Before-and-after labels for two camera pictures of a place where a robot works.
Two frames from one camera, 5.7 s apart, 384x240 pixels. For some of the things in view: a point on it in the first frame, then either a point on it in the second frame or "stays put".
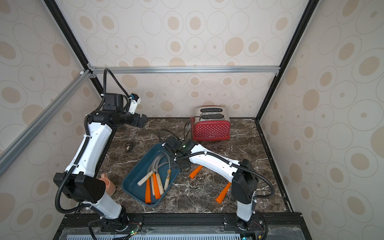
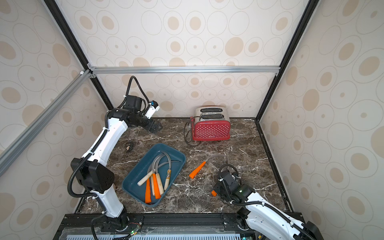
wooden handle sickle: x=146 y=177 stays put
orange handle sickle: x=148 y=196 stays put
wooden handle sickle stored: x=156 y=164 stays put
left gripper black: x=137 y=121 to x=151 y=126
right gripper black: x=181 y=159 to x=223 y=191
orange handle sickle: x=193 y=173 stays put
